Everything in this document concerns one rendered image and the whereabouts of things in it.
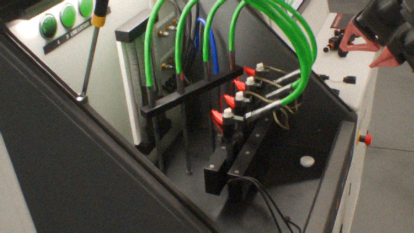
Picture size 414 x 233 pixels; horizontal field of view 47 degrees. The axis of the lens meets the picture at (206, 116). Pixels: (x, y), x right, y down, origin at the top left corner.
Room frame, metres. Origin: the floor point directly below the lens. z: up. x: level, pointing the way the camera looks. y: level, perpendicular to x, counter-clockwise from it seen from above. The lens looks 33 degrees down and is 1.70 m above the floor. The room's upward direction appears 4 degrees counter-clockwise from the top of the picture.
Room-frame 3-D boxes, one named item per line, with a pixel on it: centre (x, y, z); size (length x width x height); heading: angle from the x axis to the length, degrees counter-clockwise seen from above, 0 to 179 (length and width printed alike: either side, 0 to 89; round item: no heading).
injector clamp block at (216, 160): (1.03, -0.10, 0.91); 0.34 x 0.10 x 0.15; 154
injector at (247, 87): (1.06, -0.13, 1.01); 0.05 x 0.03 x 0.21; 64
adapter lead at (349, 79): (1.27, -0.41, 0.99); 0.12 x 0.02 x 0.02; 71
